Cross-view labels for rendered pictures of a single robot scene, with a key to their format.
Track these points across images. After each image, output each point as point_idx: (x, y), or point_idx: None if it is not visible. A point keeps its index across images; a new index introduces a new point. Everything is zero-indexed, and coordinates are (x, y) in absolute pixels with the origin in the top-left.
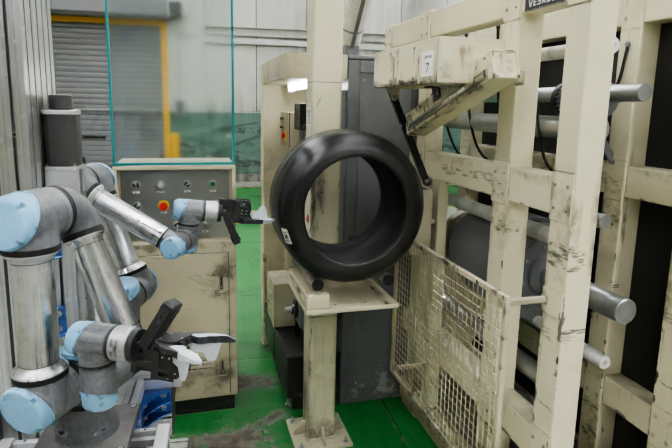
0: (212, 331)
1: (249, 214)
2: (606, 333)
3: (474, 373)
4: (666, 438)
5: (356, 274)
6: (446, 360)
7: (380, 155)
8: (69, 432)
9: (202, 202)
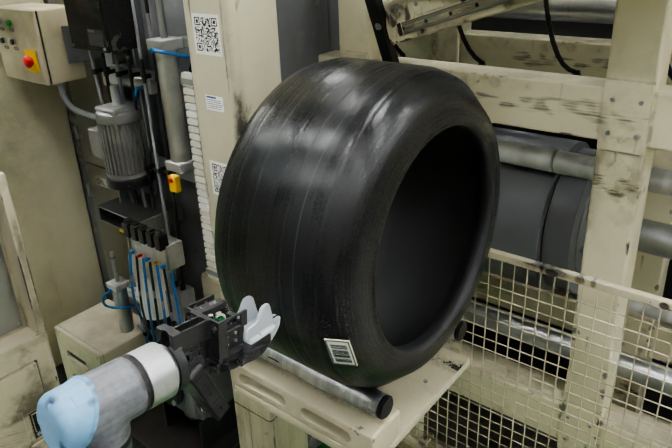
0: None
1: (241, 336)
2: (659, 276)
3: (642, 433)
4: None
5: (435, 352)
6: (466, 382)
7: (467, 114)
8: None
9: (132, 369)
